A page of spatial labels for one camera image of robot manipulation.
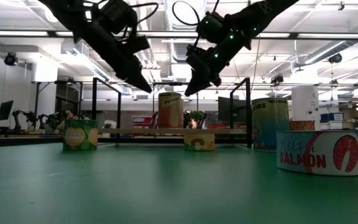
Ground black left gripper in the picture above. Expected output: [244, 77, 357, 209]
[82, 27, 153, 93]

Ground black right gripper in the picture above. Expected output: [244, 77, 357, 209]
[184, 42, 234, 97]

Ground tall orange pineapple can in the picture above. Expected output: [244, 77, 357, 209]
[157, 91, 184, 129]

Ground green peaches can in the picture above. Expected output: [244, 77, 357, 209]
[62, 119, 99, 152]

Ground tall blueberries can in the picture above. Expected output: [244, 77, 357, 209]
[250, 97, 290, 152]

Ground wooden shelf with black legs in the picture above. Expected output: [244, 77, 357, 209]
[92, 77, 253, 149]

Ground green leafy background plant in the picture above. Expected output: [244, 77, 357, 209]
[184, 110, 207, 129]

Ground black computer monitor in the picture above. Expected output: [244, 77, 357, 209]
[0, 100, 14, 122]
[218, 96, 248, 123]

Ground red storage crate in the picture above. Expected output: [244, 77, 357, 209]
[132, 115, 155, 127]

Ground short yellow mushroom can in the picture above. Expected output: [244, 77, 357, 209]
[183, 133, 216, 152]

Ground person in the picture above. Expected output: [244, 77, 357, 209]
[63, 109, 78, 125]

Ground green table mat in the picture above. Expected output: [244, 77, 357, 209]
[0, 141, 358, 224]

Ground white building column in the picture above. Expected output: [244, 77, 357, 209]
[291, 86, 319, 131]

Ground black round ceiling lamp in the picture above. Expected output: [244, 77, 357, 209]
[328, 52, 343, 65]
[4, 52, 19, 67]

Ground blue storage bins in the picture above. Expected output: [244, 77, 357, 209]
[320, 112, 344, 123]

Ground short salmon can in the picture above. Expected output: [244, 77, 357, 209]
[275, 130, 358, 177]

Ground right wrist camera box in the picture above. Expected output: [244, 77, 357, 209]
[185, 44, 206, 68]

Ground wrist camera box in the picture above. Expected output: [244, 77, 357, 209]
[185, 44, 206, 68]
[128, 34, 151, 54]

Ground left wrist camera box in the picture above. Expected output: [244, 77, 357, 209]
[128, 34, 151, 54]

